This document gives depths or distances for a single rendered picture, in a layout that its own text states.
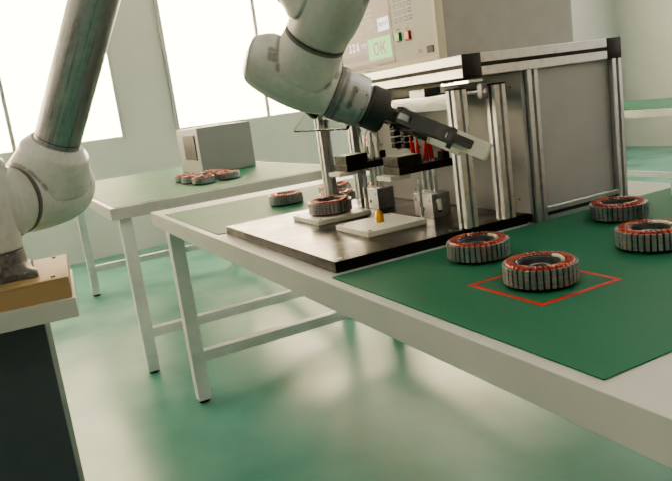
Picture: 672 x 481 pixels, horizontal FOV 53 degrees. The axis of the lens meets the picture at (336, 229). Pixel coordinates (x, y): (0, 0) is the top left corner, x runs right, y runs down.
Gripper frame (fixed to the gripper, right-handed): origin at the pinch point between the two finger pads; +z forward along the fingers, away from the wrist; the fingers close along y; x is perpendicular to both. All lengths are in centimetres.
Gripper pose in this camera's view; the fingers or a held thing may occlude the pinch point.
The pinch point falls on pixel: (469, 148)
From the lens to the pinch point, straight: 121.5
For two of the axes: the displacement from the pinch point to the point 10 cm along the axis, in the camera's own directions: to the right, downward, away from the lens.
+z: 9.2, 3.4, 1.9
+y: 1.4, 1.7, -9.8
